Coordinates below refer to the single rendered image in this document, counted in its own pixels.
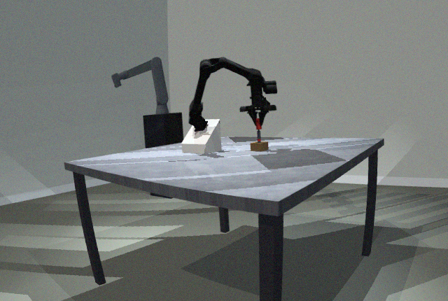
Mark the tan square block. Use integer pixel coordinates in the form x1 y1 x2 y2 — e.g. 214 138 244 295
251 141 269 152

